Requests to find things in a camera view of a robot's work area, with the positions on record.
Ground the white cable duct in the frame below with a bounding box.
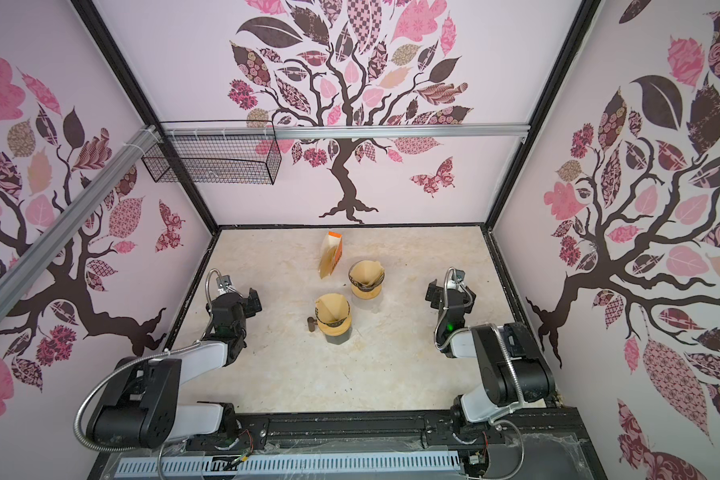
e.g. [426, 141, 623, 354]
[113, 451, 463, 479]

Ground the right metal conduit cable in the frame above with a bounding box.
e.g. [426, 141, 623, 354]
[434, 267, 526, 480]

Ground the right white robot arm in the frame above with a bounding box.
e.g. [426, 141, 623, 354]
[425, 280, 555, 424]

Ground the grey glass carafe mug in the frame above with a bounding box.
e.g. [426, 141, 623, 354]
[307, 317, 352, 345]

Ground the black base frame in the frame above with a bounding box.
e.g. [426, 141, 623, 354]
[88, 408, 606, 479]

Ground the brown paper coffee filter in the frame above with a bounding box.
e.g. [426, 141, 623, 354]
[315, 293, 350, 327]

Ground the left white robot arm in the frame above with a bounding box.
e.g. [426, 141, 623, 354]
[74, 288, 262, 452]

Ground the left metal conduit cable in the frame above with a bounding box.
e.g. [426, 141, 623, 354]
[74, 267, 224, 454]

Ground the aluminium rail left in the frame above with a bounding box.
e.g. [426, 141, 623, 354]
[0, 126, 158, 323]

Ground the metal conduit cable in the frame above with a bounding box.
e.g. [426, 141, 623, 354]
[434, 267, 526, 480]
[74, 267, 224, 454]

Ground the aluminium rail back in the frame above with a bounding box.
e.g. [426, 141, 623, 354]
[265, 123, 530, 140]

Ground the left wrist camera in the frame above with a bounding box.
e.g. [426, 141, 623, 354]
[216, 275, 237, 295]

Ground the coffee filter pack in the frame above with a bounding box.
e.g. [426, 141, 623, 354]
[318, 231, 343, 279]

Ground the wooden ring holder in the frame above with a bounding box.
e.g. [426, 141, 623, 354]
[351, 284, 382, 300]
[317, 317, 352, 338]

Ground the aluminium rail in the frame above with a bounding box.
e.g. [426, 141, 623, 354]
[265, 123, 530, 140]
[0, 126, 158, 323]

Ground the black wire basket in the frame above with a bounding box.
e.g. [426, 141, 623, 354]
[141, 119, 282, 185]

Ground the clear plastic dripper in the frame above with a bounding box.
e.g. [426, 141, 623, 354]
[355, 294, 384, 310]

